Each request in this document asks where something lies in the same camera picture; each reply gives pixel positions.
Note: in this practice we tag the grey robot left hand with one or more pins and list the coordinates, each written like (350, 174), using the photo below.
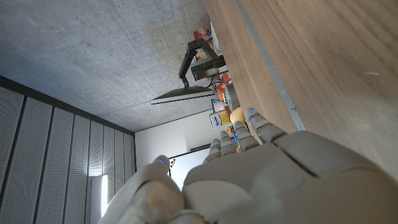
(280, 186)

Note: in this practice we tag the yellow toy pear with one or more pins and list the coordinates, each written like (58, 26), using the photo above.
(237, 115)

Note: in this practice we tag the white blue yellow carton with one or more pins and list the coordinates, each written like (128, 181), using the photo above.
(220, 119)

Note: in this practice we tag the orange red toy piece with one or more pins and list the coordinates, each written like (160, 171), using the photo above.
(223, 83)

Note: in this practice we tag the black computer monitor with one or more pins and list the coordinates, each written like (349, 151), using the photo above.
(183, 94)

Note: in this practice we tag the white paper sheet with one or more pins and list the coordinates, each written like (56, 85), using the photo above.
(215, 40)

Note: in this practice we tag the red plastic cup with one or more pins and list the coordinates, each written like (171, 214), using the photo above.
(197, 35)

